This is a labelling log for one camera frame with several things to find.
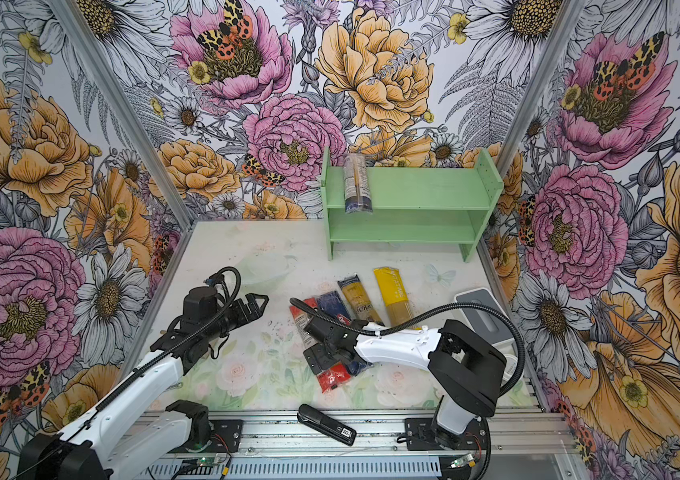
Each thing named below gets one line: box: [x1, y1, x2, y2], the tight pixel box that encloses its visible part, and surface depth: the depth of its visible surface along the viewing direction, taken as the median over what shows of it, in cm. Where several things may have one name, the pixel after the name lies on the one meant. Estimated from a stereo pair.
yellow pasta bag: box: [373, 266, 414, 328], surface depth 101 cm
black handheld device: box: [297, 404, 357, 447], surface depth 74 cm
